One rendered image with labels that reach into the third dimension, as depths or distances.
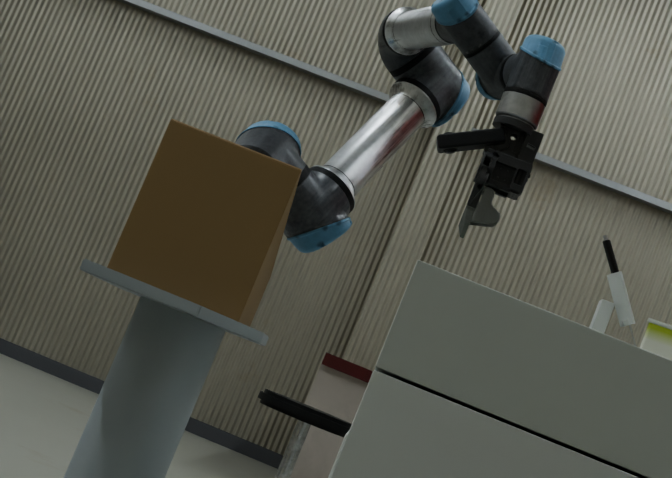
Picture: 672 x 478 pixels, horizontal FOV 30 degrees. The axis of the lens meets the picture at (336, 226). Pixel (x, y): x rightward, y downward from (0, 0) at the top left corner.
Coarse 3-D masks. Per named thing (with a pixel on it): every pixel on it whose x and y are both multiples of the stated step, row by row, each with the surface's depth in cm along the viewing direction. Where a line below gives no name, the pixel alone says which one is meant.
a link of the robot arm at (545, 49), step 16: (528, 48) 210; (544, 48) 209; (560, 48) 210; (512, 64) 212; (528, 64) 209; (544, 64) 208; (560, 64) 211; (512, 80) 210; (528, 80) 208; (544, 80) 208; (544, 96) 209
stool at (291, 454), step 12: (264, 396) 414; (276, 396) 411; (276, 408) 409; (288, 408) 406; (300, 408) 405; (312, 408) 414; (300, 420) 405; (312, 420) 404; (324, 420) 405; (336, 420) 408; (300, 432) 419; (336, 432) 409; (288, 444) 420; (300, 444) 419; (288, 456) 418; (288, 468) 417
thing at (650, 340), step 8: (648, 320) 174; (656, 320) 174; (648, 328) 174; (656, 328) 174; (664, 328) 174; (648, 336) 174; (656, 336) 174; (664, 336) 173; (648, 344) 174; (656, 344) 173; (664, 344) 173; (656, 352) 173; (664, 352) 173
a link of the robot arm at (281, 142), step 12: (252, 132) 232; (264, 132) 232; (276, 132) 233; (288, 132) 235; (240, 144) 228; (252, 144) 228; (264, 144) 229; (276, 144) 231; (288, 144) 234; (300, 144) 239; (276, 156) 229; (288, 156) 232; (300, 156) 240; (300, 168) 233; (300, 180) 232
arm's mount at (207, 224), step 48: (192, 144) 216; (144, 192) 215; (192, 192) 215; (240, 192) 214; (288, 192) 214; (144, 240) 214; (192, 240) 214; (240, 240) 213; (192, 288) 212; (240, 288) 212
